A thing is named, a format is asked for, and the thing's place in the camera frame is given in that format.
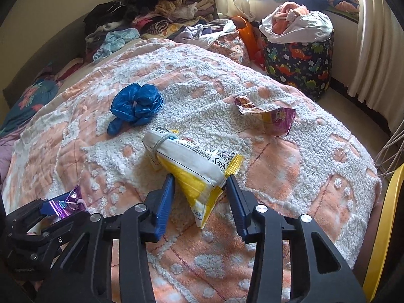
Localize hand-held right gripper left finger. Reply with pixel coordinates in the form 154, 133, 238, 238
35, 173, 175, 303

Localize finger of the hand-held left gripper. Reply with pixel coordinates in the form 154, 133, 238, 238
9, 211, 92, 272
4, 197, 54, 236

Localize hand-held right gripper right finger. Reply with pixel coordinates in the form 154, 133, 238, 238
225, 174, 367, 303

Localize purple foil wrapper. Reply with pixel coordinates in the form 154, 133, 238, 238
41, 186, 89, 220

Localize white yellow snack packet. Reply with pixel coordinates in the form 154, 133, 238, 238
143, 126, 245, 229

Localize yellow bin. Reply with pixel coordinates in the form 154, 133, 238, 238
363, 163, 404, 302

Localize orange white tufted blanket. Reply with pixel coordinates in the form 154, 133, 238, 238
0, 38, 382, 303

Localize purple yellow snack wrapper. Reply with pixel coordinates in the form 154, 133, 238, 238
234, 96, 296, 137

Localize blue plastic bag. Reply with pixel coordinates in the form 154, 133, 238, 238
107, 83, 165, 137

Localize teal floral pillow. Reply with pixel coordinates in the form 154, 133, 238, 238
3, 78, 64, 133

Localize dinosaur print laundry basket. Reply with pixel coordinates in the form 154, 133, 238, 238
262, 28, 335, 100

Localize pink floral cushion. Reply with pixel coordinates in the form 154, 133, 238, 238
208, 33, 250, 65

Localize orange bag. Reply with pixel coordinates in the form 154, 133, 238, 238
230, 16, 263, 62

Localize light blue garment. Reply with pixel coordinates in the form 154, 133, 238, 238
93, 28, 141, 62

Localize white grey garment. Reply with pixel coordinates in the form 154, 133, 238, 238
173, 19, 239, 50

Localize patterned pink black cloth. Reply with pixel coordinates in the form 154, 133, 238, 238
136, 17, 190, 40

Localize white plastic bag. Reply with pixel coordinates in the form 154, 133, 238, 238
259, 5, 333, 45

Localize orange pink cloth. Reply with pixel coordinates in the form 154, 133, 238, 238
271, 2, 310, 35

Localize beige clothes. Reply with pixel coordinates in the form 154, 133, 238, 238
155, 0, 215, 20

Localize black jacket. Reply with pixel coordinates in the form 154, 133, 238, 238
84, 2, 133, 35

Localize navy orange printed blanket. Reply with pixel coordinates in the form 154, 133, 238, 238
326, 0, 360, 15

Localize white wire rack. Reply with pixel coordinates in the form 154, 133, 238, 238
374, 129, 404, 177

